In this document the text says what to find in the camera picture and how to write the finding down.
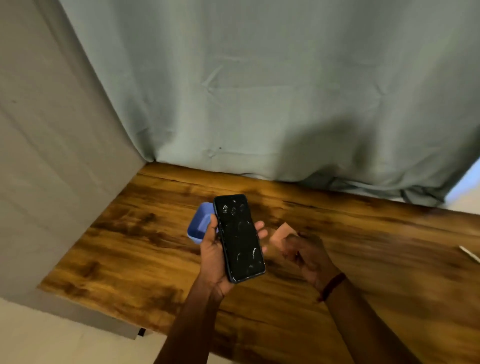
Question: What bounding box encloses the person's right forearm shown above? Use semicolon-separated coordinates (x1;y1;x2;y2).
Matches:
323;277;422;364

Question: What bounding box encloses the small beige paper piece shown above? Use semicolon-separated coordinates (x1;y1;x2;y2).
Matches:
269;222;299;253

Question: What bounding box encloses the grey-green curtain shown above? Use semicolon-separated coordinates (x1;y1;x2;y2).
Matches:
58;0;480;208

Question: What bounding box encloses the wooden table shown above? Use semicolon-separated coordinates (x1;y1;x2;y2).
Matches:
37;161;480;364

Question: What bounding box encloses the person's left hand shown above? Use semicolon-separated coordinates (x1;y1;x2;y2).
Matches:
199;214;269;299

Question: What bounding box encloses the white slender stick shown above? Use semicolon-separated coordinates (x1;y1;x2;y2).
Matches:
458;245;480;264

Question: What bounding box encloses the person's right hand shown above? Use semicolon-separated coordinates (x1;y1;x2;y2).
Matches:
280;232;343;294

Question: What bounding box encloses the person's left forearm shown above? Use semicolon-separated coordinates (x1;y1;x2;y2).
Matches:
154;273;226;364

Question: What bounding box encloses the black smartphone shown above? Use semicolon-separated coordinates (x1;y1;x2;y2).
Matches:
213;194;266;284

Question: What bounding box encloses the red thread wristband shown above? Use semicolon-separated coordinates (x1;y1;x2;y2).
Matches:
317;272;347;303

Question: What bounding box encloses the blue plastic container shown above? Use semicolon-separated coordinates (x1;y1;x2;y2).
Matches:
187;202;219;245

